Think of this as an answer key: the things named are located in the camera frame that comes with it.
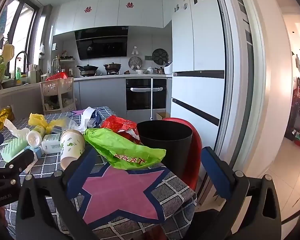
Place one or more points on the built-in black oven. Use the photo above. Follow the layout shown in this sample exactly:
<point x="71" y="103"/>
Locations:
<point x="146" y="97"/>

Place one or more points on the red paper decal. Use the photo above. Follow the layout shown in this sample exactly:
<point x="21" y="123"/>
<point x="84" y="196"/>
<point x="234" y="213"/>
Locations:
<point x="87" y="9"/>
<point x="129" y="5"/>

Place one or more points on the black wok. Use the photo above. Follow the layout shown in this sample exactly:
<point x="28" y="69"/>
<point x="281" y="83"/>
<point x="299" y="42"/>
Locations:
<point x="87" y="68"/>

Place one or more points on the white capped bottle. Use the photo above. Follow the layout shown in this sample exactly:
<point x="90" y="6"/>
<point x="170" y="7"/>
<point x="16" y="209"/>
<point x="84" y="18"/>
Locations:
<point x="36" y="136"/>

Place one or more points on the white rice cooker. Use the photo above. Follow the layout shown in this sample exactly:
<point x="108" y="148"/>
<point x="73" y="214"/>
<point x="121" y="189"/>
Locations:
<point x="168" y="68"/>

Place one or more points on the white refrigerator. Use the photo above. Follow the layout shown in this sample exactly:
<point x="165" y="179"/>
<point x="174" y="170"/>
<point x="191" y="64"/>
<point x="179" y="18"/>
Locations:
<point x="197" y="55"/>

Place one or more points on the yellow plastic bag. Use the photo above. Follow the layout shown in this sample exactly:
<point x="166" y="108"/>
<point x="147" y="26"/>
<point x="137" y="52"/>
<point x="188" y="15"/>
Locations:
<point x="36" y="118"/>

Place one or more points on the white plastic bag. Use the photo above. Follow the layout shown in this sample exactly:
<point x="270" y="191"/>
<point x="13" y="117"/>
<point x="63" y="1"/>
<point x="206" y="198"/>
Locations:
<point x="88" y="116"/>

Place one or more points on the green patterned paper cup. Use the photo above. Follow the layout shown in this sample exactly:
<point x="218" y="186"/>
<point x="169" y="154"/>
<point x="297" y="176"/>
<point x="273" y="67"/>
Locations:
<point x="71" y="145"/>

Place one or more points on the cardboard box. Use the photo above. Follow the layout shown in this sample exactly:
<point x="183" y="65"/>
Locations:
<point x="161" y="115"/>

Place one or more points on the white bowl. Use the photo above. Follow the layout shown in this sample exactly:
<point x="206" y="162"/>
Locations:
<point x="140" y="71"/>

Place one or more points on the hanging white bag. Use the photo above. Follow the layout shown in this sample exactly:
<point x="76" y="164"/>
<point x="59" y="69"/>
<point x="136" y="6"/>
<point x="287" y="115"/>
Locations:
<point x="41" y="51"/>

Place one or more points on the black range hood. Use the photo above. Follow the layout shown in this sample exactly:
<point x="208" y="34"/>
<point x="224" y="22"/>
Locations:
<point x="102" y="43"/>

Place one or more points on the black kitchen faucet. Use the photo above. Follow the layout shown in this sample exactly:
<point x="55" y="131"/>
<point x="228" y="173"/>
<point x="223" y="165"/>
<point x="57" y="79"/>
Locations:
<point x="16" y="62"/>

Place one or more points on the brown cooking pot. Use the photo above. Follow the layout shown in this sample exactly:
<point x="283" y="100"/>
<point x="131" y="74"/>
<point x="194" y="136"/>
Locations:
<point x="112" y="66"/>

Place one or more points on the mint green scrub brush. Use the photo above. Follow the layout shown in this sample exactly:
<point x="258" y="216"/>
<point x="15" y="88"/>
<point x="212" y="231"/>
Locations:
<point x="12" y="151"/>

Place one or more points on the white pole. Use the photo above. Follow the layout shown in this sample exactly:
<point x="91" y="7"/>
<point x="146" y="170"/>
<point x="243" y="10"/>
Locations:
<point x="151" y="97"/>

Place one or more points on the checked star tablecloth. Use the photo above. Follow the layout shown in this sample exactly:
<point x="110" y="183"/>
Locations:
<point x="125" y="190"/>

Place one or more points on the grey base cabinets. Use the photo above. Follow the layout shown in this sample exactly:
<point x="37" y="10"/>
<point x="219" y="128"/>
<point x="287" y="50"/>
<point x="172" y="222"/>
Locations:
<point x="102" y="92"/>

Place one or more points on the countertop spice rack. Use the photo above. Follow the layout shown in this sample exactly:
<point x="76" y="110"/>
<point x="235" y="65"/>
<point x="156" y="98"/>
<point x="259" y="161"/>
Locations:
<point x="67" y="63"/>

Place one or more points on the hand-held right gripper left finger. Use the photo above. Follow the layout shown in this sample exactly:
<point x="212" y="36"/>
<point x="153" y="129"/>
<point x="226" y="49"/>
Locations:
<point x="82" y="172"/>

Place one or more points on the gold foil bag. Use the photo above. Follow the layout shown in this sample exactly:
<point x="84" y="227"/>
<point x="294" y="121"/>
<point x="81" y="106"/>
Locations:
<point x="5" y="117"/>

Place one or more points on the red snack bag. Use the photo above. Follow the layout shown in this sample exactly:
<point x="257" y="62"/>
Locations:
<point x="120" y="126"/>

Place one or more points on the clear plastic bag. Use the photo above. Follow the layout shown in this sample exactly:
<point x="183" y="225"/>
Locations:
<point x="70" y="123"/>

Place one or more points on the black framed window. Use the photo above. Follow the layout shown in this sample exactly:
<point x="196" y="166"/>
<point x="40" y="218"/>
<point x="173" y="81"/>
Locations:
<point x="15" y="30"/>

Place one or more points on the white sliding door frame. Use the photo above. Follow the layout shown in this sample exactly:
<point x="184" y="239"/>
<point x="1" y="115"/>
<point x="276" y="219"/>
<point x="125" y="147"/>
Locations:
<point x="242" y="80"/>

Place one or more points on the blue white carton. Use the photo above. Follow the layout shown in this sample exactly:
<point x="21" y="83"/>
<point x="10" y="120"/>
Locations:
<point x="37" y="153"/>

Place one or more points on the white green milk carton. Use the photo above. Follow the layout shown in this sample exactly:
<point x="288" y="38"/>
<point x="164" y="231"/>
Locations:
<point x="50" y="143"/>

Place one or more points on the red plastic basket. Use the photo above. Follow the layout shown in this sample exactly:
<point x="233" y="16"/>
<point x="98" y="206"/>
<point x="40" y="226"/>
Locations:
<point x="56" y="76"/>

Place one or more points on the white utensil holder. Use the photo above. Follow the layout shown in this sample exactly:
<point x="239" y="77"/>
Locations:
<point x="32" y="74"/>

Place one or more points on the green dish soap bottle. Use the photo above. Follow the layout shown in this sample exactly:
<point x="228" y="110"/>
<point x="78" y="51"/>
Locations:
<point x="18" y="75"/>

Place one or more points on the gas hob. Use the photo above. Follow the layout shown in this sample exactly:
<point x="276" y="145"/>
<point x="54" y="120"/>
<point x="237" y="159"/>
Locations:
<point x="100" y="74"/>

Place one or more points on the black plastic bin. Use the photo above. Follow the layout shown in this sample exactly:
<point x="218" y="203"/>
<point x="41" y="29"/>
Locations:
<point x="162" y="152"/>

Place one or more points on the white tissue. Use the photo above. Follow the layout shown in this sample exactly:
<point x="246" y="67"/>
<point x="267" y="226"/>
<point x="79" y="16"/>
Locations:
<point x="13" y="130"/>

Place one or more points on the red plastic stool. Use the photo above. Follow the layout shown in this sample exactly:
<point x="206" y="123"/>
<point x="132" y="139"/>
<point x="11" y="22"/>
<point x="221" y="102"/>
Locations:
<point x="196" y="150"/>

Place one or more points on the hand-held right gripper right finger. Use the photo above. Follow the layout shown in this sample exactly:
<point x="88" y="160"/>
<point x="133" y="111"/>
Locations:
<point x="216" y="172"/>

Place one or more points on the yellow hanging basket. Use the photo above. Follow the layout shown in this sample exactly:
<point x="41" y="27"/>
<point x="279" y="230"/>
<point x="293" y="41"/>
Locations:
<point x="8" y="52"/>

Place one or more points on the green plastic bag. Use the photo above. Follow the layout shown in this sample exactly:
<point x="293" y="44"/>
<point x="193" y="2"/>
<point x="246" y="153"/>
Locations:
<point x="120" y="147"/>

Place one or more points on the white storage cart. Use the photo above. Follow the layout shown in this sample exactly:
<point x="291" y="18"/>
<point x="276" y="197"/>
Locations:
<point x="57" y="88"/>

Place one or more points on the white enamel pot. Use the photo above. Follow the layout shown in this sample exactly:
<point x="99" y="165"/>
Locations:
<point x="150" y="70"/>

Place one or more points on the round metal steamer rack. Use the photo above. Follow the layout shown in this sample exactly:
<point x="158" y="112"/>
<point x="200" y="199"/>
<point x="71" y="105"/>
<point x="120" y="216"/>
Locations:
<point x="135" y="62"/>

